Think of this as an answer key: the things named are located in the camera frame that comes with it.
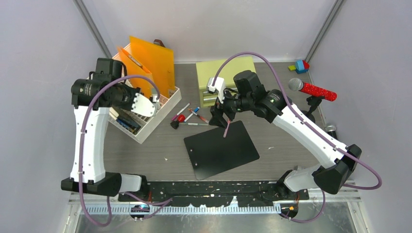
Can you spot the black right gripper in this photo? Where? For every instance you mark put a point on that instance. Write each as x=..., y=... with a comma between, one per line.
x=217, y=119

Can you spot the black handheld microphone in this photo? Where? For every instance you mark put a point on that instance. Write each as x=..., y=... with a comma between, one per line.
x=331, y=130

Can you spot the black microphone stand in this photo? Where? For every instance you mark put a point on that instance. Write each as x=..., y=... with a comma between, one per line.
x=313, y=103

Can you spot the purple marker pen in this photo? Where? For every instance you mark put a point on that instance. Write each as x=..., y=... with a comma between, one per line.
x=180, y=111

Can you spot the colourful toy blocks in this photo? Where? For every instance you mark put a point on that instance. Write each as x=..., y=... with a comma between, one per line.
x=300, y=66

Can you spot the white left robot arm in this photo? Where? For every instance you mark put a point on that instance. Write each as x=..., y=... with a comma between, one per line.
x=92, y=99

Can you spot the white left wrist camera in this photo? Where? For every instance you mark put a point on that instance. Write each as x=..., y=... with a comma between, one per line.
x=144, y=106

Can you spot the brown wooden object behind rack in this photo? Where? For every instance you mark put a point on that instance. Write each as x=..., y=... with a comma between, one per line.
x=159, y=43

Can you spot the thin orange folder in rack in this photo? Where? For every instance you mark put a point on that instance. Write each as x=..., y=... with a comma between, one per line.
x=159, y=61

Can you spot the Nineteen Eighty-Four dark book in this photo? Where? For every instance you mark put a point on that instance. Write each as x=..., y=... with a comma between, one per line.
x=127, y=121

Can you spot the orange red marker pen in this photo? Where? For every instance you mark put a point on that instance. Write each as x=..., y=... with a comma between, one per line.
x=199, y=116

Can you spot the thick orange binder folder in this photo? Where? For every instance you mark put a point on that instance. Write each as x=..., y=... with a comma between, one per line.
x=135, y=67

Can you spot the red glitter microphone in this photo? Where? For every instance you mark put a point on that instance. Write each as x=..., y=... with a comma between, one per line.
x=296, y=84

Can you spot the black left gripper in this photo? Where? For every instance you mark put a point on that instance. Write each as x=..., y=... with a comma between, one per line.
x=133, y=91

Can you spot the pink highlighter pen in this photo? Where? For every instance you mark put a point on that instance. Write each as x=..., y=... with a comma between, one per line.
x=226, y=129

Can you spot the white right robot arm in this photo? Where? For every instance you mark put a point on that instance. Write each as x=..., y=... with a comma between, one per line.
x=334, y=167

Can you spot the black clipboard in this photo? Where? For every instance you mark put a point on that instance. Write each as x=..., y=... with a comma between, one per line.
x=211, y=153

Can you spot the green metal drawer cabinet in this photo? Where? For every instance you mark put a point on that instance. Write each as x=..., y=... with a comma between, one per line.
x=207, y=69

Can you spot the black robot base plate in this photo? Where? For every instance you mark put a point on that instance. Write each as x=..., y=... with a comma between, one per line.
x=216, y=193

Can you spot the white plastic file rack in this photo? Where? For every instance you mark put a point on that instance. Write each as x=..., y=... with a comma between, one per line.
x=148, y=124

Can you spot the blue cap white marker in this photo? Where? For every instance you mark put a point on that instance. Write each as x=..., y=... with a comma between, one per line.
x=191, y=114

